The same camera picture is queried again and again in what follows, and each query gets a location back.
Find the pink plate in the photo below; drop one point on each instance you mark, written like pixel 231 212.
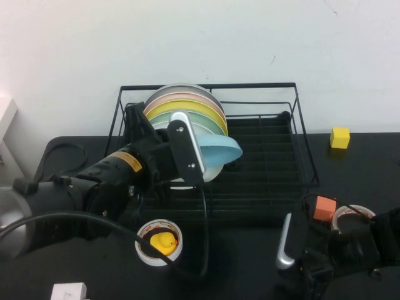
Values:
pixel 175 97

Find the white cabinet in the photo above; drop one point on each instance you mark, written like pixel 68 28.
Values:
pixel 7 115

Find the yellow plate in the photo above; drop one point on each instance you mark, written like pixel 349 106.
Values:
pixel 187 105

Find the yellow rubber duck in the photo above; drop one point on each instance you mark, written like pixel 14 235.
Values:
pixel 164 243

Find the white tape roll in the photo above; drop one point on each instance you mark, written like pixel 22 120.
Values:
pixel 337 220
pixel 147 260

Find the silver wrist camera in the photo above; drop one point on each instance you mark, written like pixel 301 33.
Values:
pixel 290 240
pixel 184 147

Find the green plate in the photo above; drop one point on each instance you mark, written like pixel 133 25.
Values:
pixel 207 123

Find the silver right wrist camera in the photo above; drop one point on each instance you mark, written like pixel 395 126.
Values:
pixel 290 240

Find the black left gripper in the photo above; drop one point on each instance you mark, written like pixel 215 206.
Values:
pixel 156 156

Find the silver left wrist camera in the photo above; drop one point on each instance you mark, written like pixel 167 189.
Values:
pixel 184 147

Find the light blue plate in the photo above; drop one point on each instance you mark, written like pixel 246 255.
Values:
pixel 218 153

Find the black drip tray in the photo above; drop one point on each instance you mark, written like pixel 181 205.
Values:
pixel 250 220

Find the orange foam cube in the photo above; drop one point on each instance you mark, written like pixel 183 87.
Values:
pixel 325 208

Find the white power adapter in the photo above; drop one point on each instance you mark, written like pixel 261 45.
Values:
pixel 67 292

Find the grey plate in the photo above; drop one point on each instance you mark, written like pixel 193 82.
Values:
pixel 181 88

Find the yellow foam cube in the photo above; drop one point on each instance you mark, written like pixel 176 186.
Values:
pixel 340 138

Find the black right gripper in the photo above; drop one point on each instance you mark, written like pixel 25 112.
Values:
pixel 350 250

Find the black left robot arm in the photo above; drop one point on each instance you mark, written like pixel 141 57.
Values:
pixel 103 175

